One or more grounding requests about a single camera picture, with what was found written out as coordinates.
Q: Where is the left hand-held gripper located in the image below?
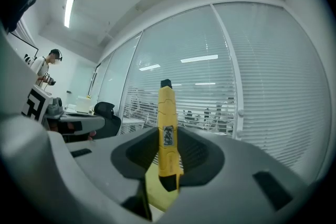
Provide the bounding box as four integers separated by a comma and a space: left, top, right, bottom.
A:
20, 85, 106, 144

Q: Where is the person's left hand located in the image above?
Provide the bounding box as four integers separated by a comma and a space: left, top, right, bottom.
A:
51, 122, 97, 142

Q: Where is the ceiling light panel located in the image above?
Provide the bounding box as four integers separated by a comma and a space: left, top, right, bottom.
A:
64, 0, 76, 29

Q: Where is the yellow small object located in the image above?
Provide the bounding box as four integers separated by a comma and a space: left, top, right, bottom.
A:
157, 79, 184, 193

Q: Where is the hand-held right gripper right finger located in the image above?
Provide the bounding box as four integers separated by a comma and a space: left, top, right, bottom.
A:
162, 127, 309, 224

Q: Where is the whiteboard on black stand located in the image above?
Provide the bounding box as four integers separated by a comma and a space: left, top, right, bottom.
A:
7, 30, 40, 62

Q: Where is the white office desk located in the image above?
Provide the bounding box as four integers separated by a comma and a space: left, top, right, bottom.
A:
64, 110, 95, 116

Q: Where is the black office chair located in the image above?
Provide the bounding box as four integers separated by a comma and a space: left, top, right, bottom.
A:
93, 101, 122, 140

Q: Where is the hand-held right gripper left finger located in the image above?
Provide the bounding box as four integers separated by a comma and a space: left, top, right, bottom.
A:
64, 127, 160, 221

